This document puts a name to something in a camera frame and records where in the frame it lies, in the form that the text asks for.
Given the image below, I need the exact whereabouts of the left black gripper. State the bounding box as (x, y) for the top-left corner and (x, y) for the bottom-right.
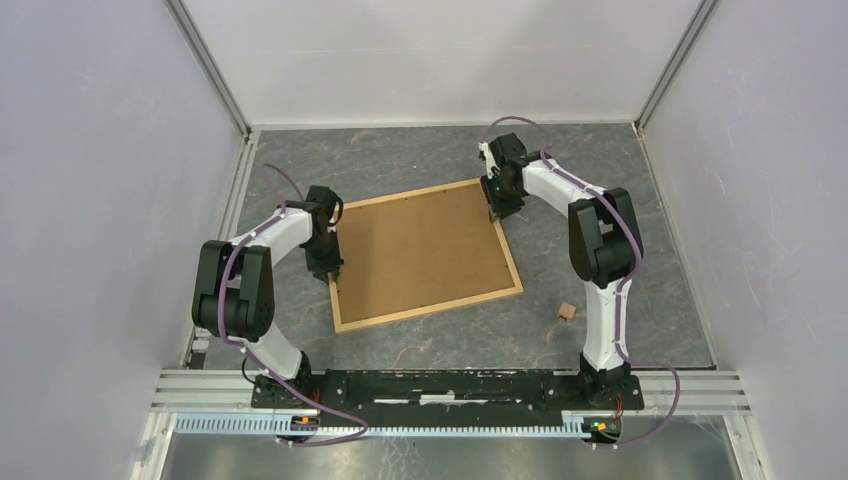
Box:
(304, 229), (345, 285)

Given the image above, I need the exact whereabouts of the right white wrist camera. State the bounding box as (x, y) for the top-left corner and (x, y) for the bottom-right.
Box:
(478, 141), (500, 180)

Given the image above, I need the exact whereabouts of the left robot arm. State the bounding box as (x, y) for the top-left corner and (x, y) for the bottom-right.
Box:
(191, 185), (344, 408)

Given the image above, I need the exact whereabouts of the small brown cube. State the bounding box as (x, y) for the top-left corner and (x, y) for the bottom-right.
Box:
(557, 302), (576, 322)

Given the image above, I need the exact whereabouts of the brown backing board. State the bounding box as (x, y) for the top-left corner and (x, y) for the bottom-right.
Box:
(333, 184), (516, 325)

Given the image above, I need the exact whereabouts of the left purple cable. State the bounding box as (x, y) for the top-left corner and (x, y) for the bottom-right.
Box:
(217, 162), (371, 448)

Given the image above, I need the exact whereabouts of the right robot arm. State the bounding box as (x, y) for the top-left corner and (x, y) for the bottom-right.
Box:
(478, 133), (644, 408)

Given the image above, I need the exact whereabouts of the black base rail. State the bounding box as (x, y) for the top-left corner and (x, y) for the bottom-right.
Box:
(251, 370), (645, 431)

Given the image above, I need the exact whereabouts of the wooden picture frame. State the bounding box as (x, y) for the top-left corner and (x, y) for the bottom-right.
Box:
(328, 177), (525, 335)

